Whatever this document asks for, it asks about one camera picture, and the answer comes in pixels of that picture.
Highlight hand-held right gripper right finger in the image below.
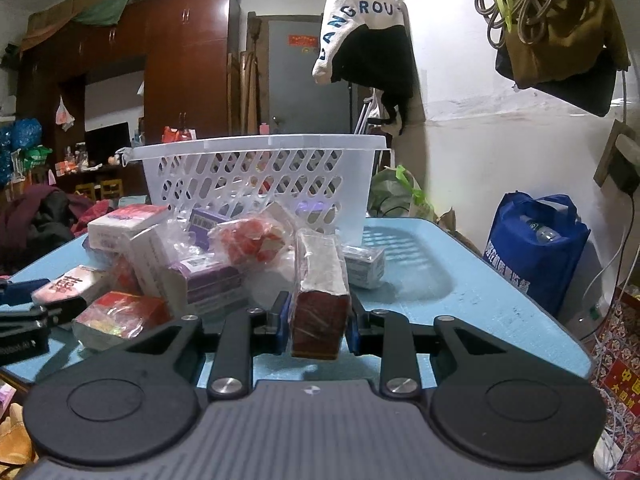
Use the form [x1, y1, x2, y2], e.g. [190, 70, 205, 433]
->
[349, 297, 513, 397]

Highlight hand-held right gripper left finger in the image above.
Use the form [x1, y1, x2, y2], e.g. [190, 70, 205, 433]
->
[125, 292, 293, 402]

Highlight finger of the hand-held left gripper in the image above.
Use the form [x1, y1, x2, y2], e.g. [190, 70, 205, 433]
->
[0, 279, 32, 306]
[0, 297, 87, 339]

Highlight dark red box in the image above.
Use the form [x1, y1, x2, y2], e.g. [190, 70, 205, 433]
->
[289, 229, 352, 362]

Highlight white box with red character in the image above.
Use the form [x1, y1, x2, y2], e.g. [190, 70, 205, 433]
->
[31, 265, 109, 312]

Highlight small white grey box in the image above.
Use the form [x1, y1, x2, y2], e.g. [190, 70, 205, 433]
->
[343, 245, 387, 291]

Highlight purple white box with barcode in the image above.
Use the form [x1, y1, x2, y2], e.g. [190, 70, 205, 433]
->
[169, 254, 249, 317]

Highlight red white candy bag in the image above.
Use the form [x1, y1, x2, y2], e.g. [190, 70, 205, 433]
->
[207, 211, 297, 267]

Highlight white pink box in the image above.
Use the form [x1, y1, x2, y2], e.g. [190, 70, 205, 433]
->
[87, 204, 172, 255]

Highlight clear plastic container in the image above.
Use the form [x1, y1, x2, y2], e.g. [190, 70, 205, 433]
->
[119, 133, 389, 257]

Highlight dark red clothing pile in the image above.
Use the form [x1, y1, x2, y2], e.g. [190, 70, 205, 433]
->
[0, 184, 117, 277]

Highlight pink yellow patterned blanket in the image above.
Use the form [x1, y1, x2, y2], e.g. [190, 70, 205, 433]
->
[0, 379, 37, 467]

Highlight green plastic bag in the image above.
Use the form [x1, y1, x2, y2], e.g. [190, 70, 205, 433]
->
[367, 164, 437, 222]

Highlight blue plastic bags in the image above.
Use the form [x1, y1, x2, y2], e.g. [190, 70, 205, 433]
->
[0, 118, 45, 187]

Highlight black television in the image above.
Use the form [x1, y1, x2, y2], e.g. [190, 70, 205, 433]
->
[84, 121, 133, 164]

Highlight pink white hanging bag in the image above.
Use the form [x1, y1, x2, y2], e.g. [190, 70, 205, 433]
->
[53, 95, 77, 132]

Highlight blue shopping bag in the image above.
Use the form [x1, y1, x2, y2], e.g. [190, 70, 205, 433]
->
[481, 190, 592, 319]

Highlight red white plastic bag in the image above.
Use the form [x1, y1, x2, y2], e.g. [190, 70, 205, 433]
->
[161, 125, 197, 144]

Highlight grey door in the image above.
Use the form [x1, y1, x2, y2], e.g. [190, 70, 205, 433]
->
[267, 14, 354, 137]

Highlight wooden sticks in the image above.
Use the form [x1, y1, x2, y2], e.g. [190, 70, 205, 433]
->
[239, 12, 269, 137]

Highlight red patterned cloth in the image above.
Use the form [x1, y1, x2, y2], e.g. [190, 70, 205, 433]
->
[589, 284, 640, 463]

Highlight brown wooden wardrobe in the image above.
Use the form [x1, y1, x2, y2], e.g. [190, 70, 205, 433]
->
[16, 0, 242, 202]

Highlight green cloth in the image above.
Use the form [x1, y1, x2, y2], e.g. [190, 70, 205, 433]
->
[74, 0, 137, 27]

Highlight black power adapter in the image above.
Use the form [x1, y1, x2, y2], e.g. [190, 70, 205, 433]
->
[604, 147, 640, 197]

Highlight white black hanging jacket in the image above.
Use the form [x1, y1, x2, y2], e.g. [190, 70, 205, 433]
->
[311, 0, 417, 137]

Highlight black hanging bag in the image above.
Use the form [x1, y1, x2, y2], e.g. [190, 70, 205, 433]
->
[529, 54, 619, 119]

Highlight olive hanging bag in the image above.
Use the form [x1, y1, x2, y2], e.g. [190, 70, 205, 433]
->
[495, 0, 632, 90]

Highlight metal folding frame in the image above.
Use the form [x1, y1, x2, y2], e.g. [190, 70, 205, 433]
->
[352, 87, 397, 137]

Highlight white cable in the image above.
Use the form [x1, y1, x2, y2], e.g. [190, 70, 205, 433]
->
[564, 67, 632, 331]

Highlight yellow green strap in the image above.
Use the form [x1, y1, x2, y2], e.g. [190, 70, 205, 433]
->
[491, 0, 514, 32]

